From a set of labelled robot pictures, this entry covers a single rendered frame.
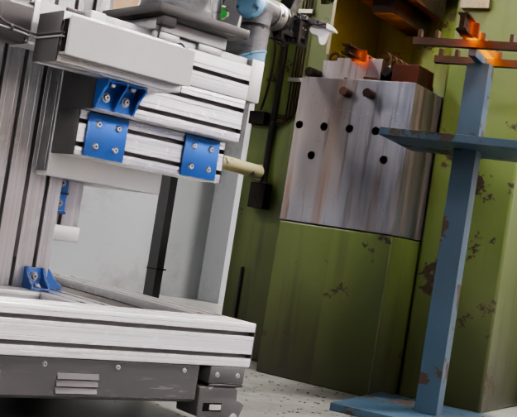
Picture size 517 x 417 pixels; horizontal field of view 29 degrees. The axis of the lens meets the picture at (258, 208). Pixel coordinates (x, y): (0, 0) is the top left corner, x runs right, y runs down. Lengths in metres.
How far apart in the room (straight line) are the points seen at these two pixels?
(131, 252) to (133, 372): 3.75
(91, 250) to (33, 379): 3.72
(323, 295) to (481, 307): 0.46
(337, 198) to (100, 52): 1.35
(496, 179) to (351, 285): 0.53
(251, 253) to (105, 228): 2.27
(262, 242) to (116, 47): 1.63
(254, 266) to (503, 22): 1.11
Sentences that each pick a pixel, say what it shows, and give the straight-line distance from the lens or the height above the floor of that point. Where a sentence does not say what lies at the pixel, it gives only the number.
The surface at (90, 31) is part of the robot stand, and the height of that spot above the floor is 0.71.
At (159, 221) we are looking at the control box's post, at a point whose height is 0.41.
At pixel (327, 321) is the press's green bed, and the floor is 0.19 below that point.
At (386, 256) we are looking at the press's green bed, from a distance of 2.92.
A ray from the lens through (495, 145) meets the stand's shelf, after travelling 2.56.
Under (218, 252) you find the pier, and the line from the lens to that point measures 5.82.
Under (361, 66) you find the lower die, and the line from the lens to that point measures 3.12.
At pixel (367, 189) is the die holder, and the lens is 2.97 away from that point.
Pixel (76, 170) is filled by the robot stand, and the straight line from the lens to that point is 2.07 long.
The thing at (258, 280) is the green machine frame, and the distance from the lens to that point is 3.35.
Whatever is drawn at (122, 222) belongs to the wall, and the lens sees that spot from 5.59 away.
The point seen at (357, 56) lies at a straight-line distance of 3.08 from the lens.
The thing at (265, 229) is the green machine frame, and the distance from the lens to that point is 3.35.
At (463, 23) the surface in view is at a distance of 2.53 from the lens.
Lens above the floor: 0.40
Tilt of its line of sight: 2 degrees up
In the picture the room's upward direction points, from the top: 9 degrees clockwise
